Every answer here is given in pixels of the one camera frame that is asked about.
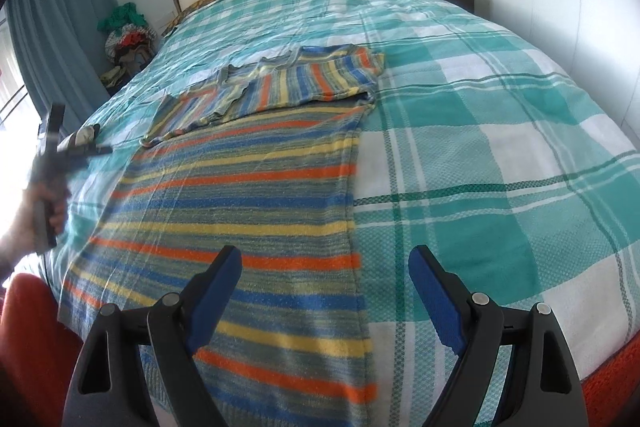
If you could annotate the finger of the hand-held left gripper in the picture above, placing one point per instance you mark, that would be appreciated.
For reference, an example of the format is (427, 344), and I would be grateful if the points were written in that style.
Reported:
(55, 124)
(90, 151)

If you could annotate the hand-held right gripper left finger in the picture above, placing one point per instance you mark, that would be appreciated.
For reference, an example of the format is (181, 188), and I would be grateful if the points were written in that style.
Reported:
(215, 302)

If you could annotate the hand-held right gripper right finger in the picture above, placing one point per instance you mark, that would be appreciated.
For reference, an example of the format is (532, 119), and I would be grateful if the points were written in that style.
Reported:
(435, 302)

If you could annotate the person's left forearm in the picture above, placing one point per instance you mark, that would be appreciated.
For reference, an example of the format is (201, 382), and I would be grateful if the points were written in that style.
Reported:
(12, 252)

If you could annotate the pile of colourful clothes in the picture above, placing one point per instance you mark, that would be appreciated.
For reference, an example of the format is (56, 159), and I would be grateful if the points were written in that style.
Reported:
(127, 42)

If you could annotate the person's left hand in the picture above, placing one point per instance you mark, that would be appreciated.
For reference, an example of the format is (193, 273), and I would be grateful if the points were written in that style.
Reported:
(60, 217)

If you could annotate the blue curtain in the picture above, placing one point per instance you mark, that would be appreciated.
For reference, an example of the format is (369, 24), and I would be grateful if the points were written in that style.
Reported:
(60, 32)

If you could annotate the orange fuzzy blanket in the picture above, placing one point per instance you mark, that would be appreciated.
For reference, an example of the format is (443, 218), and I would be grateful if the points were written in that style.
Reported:
(35, 332)

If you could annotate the bed with teal plaid blanket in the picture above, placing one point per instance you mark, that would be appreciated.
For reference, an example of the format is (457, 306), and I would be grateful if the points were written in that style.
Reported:
(475, 157)

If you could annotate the white wardrobe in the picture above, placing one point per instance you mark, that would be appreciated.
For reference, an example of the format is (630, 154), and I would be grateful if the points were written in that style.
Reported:
(575, 7)

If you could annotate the window with dark frame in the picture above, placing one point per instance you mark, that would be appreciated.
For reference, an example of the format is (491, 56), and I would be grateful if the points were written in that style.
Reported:
(10, 97)

